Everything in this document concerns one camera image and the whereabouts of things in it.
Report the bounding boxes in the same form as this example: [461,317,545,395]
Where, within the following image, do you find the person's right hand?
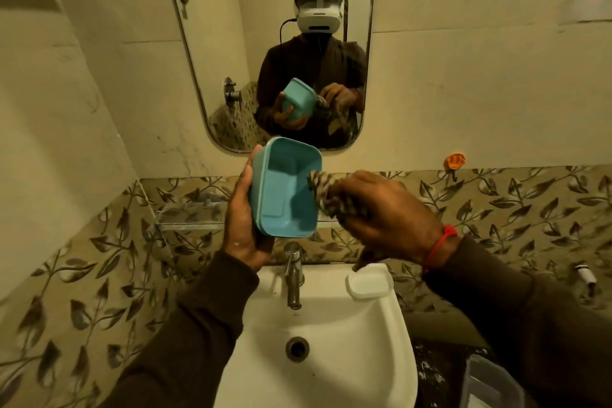
[331,171,461,273]

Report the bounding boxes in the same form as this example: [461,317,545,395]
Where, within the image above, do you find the person's left hand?
[222,145,275,273]

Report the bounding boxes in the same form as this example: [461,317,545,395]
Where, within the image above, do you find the teal plastic container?
[249,136,323,238]

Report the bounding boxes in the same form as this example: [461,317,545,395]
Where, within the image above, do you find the checkered cleaning cloth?
[308,171,369,222]

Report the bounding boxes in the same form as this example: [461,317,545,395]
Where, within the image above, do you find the person's left forearm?
[98,250,260,408]

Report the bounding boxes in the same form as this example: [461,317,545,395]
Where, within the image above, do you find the person's right forearm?
[423,236,612,408]

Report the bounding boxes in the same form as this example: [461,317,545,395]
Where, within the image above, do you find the chrome sink faucet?
[284,241,305,311]

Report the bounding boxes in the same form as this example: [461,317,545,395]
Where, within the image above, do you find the white soap bar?
[345,263,395,301]

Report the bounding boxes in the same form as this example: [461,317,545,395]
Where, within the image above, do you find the sink drain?
[285,337,310,363]

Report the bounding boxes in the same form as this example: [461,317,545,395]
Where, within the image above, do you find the white ceramic sink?
[214,263,419,408]

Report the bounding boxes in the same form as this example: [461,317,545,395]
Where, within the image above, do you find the red thread wristband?
[422,225,459,274]

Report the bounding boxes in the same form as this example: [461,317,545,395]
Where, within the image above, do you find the grey plastic bucket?
[460,354,527,408]

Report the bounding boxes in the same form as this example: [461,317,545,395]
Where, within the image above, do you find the glass wall shelf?
[154,200,335,232]

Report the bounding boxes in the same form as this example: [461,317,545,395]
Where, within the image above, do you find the wall mirror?
[159,0,378,154]

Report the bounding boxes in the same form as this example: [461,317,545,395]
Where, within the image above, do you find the orange wall hook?
[444,153,466,182]

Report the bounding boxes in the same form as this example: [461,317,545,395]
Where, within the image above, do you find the white wall pipe fitting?
[574,263,598,297]

